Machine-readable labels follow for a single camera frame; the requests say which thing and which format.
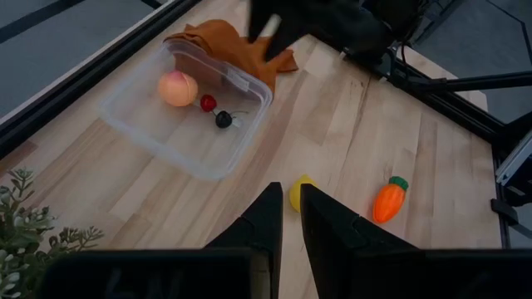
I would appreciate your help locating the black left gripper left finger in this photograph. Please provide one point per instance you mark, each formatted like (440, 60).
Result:
(249, 266)

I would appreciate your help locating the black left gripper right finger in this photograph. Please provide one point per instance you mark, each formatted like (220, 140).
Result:
(353, 266)

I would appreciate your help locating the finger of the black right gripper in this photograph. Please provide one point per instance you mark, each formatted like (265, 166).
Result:
(257, 18)
(280, 43)

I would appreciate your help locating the orange toy carrot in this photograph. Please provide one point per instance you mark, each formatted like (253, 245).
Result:
(388, 201)

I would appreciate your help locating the yellow toy lemon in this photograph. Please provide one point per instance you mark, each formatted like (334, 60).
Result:
(297, 193)

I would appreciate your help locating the red toy cherry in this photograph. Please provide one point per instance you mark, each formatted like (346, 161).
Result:
(208, 103)

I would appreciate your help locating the dark toy cherry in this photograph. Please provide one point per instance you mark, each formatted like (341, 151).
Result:
(223, 119)

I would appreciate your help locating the orange pink toy peach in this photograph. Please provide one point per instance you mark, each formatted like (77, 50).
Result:
(178, 89)

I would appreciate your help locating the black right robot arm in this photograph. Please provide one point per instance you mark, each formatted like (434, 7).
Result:
(357, 29)

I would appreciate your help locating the clear plastic tupperware container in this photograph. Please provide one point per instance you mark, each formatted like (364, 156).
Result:
(174, 145)

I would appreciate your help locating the orange cloth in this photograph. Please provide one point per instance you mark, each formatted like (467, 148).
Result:
(224, 41)

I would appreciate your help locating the black diagonal strut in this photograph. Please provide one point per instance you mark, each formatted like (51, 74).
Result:
(478, 81)

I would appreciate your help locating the green plant in black pot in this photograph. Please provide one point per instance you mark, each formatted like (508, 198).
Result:
(21, 232)

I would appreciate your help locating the black table frame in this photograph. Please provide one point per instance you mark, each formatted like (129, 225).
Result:
(83, 79)

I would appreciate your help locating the silver aluminium bracket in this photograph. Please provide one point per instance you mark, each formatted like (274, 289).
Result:
(515, 162)

